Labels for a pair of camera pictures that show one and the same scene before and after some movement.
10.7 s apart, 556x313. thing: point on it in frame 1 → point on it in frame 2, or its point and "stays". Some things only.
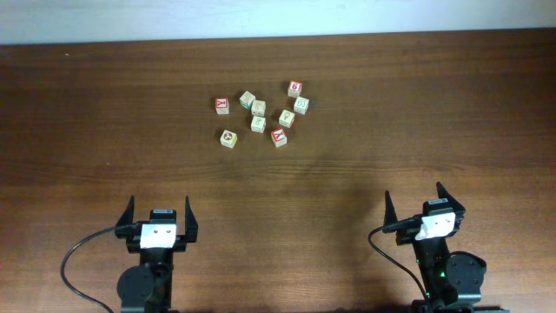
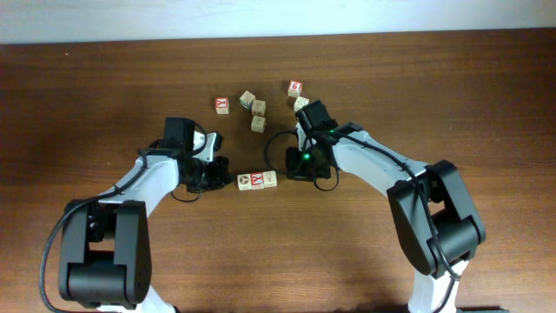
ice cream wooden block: x=286 y=118 → x=270 y=179
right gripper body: x=406 y=236 → x=295 y=164
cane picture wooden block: x=258 y=108 stays
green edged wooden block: x=247 y=100 stays
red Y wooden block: x=279 y=137 → x=257 y=181
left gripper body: x=129 y=235 → x=208 y=172
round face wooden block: x=228 y=139 → x=244 y=182
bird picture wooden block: x=301 y=105 stays
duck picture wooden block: x=258 y=123 stays
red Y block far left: x=221 y=105 stays
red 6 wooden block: x=294 y=89 stays
